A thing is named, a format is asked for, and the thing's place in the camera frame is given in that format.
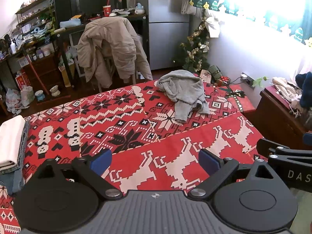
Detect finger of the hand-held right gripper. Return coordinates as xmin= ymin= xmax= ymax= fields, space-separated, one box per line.
xmin=256 ymin=138 xmax=312 ymax=160

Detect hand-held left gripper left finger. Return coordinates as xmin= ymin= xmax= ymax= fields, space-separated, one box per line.
xmin=37 ymin=148 xmax=123 ymax=199

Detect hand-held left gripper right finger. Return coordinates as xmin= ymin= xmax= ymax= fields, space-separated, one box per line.
xmin=188 ymin=149 xmax=280 ymax=199

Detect grey polo shirt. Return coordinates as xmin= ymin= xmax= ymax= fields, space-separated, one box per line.
xmin=156 ymin=69 xmax=210 ymax=125

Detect wooden nightstand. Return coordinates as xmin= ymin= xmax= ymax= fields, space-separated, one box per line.
xmin=255 ymin=85 xmax=312 ymax=149

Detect red gift box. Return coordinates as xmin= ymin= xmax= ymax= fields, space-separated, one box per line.
xmin=217 ymin=83 xmax=255 ymax=114

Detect red patterned blanket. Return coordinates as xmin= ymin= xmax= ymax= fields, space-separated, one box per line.
xmin=0 ymin=79 xmax=269 ymax=234

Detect cream cloth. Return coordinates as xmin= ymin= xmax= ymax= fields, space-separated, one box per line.
xmin=272 ymin=77 xmax=303 ymax=103

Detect dark blue plush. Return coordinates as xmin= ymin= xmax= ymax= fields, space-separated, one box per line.
xmin=295 ymin=72 xmax=312 ymax=109

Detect green plant sprig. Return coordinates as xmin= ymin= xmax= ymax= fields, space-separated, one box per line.
xmin=252 ymin=76 xmax=270 ymax=88

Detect folded blue jeans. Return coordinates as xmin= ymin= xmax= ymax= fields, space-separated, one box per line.
xmin=0 ymin=119 xmax=31 ymax=195

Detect brown patterned gift box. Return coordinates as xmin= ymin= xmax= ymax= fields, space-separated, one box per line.
xmin=200 ymin=69 xmax=211 ymax=83

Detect green gift box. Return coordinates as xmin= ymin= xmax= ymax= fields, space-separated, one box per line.
xmin=208 ymin=65 xmax=222 ymax=80

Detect tan paper bag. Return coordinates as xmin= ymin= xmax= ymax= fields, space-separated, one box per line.
xmin=59 ymin=63 xmax=72 ymax=87

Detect white folded cloth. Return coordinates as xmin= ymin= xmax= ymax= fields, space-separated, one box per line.
xmin=0 ymin=115 xmax=26 ymax=172

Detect pale plastic bag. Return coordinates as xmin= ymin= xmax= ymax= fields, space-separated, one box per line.
xmin=21 ymin=85 xmax=35 ymax=105

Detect white printed plastic bag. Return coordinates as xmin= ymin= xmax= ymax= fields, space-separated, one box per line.
xmin=5 ymin=88 xmax=23 ymax=114

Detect cluttered wooden shelf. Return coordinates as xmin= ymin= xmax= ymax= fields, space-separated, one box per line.
xmin=0 ymin=0 xmax=59 ymax=95

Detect small Christmas tree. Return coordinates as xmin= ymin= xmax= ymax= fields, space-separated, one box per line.
xmin=174 ymin=7 xmax=211 ymax=74

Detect red broom stick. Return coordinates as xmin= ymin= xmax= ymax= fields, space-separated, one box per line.
xmin=21 ymin=47 xmax=47 ymax=93

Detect red carton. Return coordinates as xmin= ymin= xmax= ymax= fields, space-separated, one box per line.
xmin=15 ymin=69 xmax=28 ymax=88

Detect beige jacket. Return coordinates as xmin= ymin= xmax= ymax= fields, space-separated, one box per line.
xmin=77 ymin=17 xmax=153 ymax=83

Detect silver refrigerator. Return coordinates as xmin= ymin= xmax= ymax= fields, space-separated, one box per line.
xmin=147 ymin=0 xmax=191 ymax=71

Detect white bow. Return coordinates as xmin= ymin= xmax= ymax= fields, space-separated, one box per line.
xmin=205 ymin=11 xmax=225 ymax=38

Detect black desk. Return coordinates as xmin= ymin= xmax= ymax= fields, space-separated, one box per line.
xmin=55 ymin=13 xmax=150 ymax=88

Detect black computer tower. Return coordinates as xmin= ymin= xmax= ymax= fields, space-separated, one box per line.
xmin=54 ymin=0 xmax=78 ymax=28

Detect black monitor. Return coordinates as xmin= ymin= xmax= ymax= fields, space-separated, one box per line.
xmin=78 ymin=0 xmax=128 ymax=17

